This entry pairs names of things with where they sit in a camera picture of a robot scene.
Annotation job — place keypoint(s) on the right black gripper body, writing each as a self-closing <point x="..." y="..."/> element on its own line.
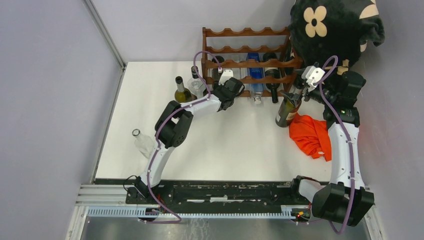
<point x="316" y="94"/>

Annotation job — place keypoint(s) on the green wine bottle white label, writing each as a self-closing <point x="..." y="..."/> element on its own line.
<point x="272" y="72"/>

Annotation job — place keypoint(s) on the blue square bottle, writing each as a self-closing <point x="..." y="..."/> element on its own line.
<point x="256" y="89"/>

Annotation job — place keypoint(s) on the small clear glass bottle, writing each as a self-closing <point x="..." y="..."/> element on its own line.
<point x="238" y="73"/>

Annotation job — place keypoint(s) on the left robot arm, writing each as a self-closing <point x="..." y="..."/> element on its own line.
<point x="173" y="127"/>

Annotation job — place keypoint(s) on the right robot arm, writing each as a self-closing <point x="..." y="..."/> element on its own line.
<point x="344" y="199"/>

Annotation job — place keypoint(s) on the brown wooden wine rack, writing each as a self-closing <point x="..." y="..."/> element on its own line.
<point x="280" y="63"/>

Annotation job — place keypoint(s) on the clear bottle black cap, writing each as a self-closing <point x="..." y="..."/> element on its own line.
<point x="195" y="85"/>

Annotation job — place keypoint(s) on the clear empty lying bottle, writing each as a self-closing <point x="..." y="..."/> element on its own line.
<point x="143" y="143"/>

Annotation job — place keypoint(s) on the orange cloth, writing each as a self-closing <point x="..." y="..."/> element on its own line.
<point x="311" y="136"/>

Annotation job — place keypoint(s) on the black floral blanket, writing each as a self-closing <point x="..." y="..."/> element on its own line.
<point x="320" y="29"/>

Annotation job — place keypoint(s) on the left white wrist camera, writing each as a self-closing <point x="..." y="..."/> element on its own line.
<point x="225" y="76"/>

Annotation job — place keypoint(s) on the black mounting rail base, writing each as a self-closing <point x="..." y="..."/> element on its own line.
<point x="203" y="198"/>

